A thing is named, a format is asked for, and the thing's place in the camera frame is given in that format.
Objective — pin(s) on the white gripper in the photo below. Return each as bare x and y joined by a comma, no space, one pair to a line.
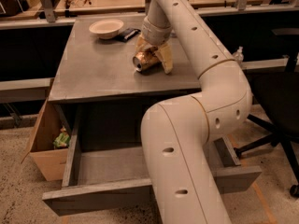
154,32

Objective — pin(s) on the orange soda can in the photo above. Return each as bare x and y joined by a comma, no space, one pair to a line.
143,60

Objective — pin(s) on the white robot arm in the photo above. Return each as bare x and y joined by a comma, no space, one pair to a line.
174,131

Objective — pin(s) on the black snack bar wrapper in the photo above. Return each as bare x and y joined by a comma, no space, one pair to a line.
127,34

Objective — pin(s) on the white ceramic bowl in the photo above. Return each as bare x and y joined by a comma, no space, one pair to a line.
106,29

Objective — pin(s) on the grey wooden cabinet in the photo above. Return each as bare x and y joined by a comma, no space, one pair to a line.
103,96

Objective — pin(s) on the small sanitizer bottle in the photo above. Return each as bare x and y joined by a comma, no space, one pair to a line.
238,55

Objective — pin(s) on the green snack bag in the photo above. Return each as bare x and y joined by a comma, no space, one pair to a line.
62,140

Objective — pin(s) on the black office chair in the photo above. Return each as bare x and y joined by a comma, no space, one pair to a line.
278,95

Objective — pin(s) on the cardboard box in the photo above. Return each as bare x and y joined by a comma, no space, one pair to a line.
49,160

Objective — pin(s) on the open grey drawer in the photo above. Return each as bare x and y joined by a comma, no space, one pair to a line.
105,166

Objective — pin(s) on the grey metal post left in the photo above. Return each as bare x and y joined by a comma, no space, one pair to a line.
48,10

